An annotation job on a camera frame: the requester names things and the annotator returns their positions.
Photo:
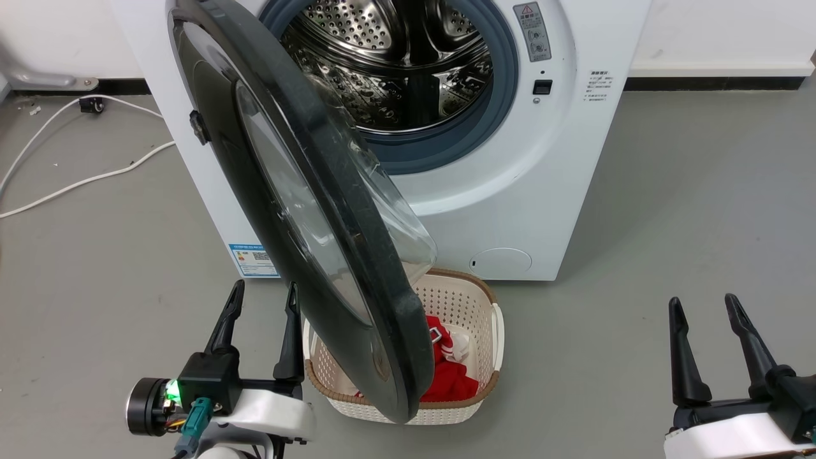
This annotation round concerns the white front-load washing machine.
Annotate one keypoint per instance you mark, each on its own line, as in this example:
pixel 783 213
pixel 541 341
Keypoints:
pixel 510 191

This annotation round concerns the grey warning label sticker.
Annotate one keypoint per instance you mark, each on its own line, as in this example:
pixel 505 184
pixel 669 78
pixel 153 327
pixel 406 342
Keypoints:
pixel 533 32

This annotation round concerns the small black floor plug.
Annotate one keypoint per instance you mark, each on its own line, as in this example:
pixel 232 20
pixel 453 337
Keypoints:
pixel 93 106

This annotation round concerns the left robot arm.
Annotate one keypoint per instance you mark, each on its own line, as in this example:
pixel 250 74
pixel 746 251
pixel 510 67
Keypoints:
pixel 223 449

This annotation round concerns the black round washer door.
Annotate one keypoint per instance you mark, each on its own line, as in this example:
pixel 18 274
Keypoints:
pixel 331 210

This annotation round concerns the white cloth with red trim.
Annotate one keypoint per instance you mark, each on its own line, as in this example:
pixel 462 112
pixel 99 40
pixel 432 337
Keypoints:
pixel 460 344

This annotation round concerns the black door lock socket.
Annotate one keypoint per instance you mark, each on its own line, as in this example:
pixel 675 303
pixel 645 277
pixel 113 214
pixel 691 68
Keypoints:
pixel 542 87

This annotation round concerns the stainless steel washer drum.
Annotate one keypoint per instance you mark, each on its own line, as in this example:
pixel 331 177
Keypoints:
pixel 408 64

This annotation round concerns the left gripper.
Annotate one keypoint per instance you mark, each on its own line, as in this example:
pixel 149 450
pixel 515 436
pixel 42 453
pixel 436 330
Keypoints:
pixel 213 382

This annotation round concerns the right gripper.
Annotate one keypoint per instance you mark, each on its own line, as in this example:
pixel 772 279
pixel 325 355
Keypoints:
pixel 752 427

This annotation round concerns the grey wall pipe bracket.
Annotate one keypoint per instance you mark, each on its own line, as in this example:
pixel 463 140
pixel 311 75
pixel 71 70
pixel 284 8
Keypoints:
pixel 38 78

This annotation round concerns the grey-blue rubber door gasket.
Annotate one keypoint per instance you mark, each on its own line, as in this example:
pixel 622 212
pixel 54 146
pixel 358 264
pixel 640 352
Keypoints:
pixel 503 76

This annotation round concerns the blue energy label sticker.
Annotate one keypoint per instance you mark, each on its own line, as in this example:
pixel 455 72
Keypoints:
pixel 250 260

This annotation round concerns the red garment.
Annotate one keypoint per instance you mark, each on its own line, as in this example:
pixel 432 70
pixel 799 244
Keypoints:
pixel 449 382

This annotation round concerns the round white filter cover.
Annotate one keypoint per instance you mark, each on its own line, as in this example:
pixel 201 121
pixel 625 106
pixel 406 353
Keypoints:
pixel 500 263

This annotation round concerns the small text sticker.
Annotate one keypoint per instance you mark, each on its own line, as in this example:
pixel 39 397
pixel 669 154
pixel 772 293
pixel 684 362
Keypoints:
pixel 599 86

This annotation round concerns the cream perforated laundry basket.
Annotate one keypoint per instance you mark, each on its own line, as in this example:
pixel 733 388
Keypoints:
pixel 468 306

